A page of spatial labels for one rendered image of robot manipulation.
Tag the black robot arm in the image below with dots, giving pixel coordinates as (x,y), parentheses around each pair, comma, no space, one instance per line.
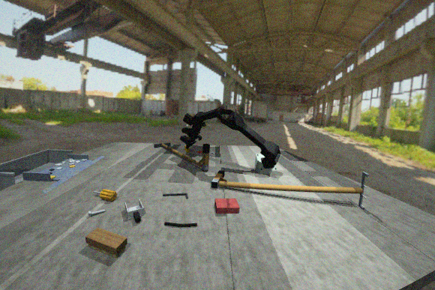
(268,149)

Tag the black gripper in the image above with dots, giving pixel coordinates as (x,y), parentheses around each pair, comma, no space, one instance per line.
(190,140)

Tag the silver metal bolt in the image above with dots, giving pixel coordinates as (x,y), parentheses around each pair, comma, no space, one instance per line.
(96,212)

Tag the brown wooden block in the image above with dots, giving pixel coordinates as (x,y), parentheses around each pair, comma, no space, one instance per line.
(106,242)

